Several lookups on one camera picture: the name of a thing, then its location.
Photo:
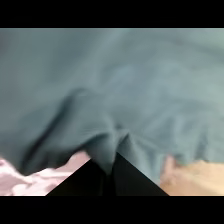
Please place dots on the blue T-shirt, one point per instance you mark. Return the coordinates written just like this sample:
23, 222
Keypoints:
110, 86

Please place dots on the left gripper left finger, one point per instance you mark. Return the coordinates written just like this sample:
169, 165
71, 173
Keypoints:
88, 181

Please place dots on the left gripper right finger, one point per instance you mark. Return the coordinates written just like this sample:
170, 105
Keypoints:
133, 181

